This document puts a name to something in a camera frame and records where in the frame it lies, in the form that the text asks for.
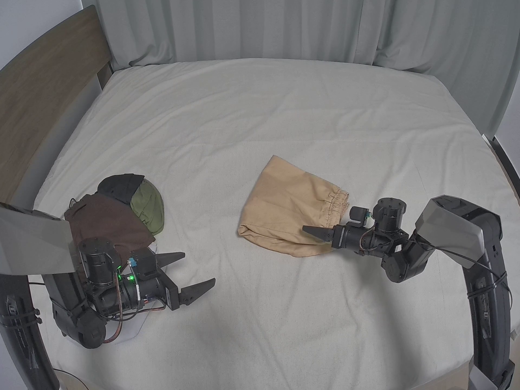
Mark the bed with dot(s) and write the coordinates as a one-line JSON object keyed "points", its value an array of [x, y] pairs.
{"points": [[284, 116]]}

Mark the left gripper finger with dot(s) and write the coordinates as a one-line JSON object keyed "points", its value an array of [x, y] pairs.
{"points": [[168, 259], [194, 291]]}

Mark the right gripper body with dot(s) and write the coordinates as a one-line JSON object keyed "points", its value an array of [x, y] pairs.
{"points": [[349, 239]]}

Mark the black garment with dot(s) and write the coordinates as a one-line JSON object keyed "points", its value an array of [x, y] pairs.
{"points": [[120, 189]]}

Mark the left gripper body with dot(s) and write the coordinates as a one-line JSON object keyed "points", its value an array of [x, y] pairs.
{"points": [[152, 293]]}

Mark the beige shorts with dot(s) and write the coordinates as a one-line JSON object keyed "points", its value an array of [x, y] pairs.
{"points": [[284, 209]]}

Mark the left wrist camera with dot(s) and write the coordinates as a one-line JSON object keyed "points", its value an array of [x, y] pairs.
{"points": [[144, 265]]}

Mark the white garment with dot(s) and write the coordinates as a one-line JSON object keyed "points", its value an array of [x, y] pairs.
{"points": [[136, 327]]}

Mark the green garment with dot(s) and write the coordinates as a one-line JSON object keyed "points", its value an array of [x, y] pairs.
{"points": [[150, 209]]}

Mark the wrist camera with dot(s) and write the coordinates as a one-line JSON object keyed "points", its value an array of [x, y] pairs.
{"points": [[144, 265], [359, 215]]}

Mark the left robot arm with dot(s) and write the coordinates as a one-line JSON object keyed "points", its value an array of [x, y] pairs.
{"points": [[28, 242]]}

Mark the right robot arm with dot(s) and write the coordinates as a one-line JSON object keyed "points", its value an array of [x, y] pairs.
{"points": [[447, 226]]}

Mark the brown garment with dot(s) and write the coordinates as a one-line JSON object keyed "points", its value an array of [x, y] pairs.
{"points": [[109, 222]]}

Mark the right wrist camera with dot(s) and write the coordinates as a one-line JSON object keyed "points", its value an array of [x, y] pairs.
{"points": [[359, 215]]}

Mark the pale green curtain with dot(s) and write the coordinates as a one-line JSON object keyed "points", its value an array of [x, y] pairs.
{"points": [[264, 14]]}

